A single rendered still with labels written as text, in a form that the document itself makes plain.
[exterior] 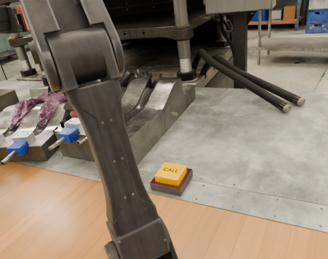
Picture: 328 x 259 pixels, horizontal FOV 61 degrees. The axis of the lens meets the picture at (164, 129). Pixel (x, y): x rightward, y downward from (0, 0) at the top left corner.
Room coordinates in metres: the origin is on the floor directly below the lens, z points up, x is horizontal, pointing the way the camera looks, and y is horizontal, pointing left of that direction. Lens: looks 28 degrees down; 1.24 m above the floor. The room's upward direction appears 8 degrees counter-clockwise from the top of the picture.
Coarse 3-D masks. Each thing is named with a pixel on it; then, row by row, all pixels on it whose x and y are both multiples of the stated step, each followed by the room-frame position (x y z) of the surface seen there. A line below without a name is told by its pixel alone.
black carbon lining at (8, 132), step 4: (48, 88) 1.15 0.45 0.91; (48, 92) 1.15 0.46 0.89; (8, 128) 0.90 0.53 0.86; (12, 128) 0.90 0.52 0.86; (16, 128) 0.90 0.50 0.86; (36, 128) 0.87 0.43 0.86; (40, 128) 0.87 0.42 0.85; (44, 128) 0.87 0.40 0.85; (8, 132) 0.88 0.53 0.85; (12, 132) 0.88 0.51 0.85; (36, 132) 0.85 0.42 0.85; (40, 132) 0.85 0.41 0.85; (4, 136) 0.86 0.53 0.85
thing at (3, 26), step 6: (12, 6) 0.82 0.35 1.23; (12, 12) 0.81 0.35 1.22; (12, 18) 0.82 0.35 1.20; (0, 24) 0.80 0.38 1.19; (6, 24) 0.82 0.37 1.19; (12, 24) 0.82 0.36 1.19; (18, 24) 0.82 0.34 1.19; (0, 30) 0.81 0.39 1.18; (6, 30) 0.82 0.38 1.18; (12, 30) 0.83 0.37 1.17; (18, 30) 0.81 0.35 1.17
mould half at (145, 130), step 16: (144, 80) 0.98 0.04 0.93; (160, 80) 0.95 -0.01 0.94; (176, 80) 0.93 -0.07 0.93; (128, 96) 0.92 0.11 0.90; (160, 96) 0.87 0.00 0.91; (176, 96) 0.91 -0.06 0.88; (192, 96) 1.04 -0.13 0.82; (128, 112) 0.83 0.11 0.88; (144, 112) 0.81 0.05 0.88; (160, 112) 0.80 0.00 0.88; (176, 112) 0.90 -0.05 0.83; (64, 128) 0.76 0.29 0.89; (128, 128) 0.70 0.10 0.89; (144, 128) 0.71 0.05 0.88; (160, 128) 0.79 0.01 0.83; (64, 144) 0.75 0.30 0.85; (80, 144) 0.71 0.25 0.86; (144, 144) 0.70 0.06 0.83
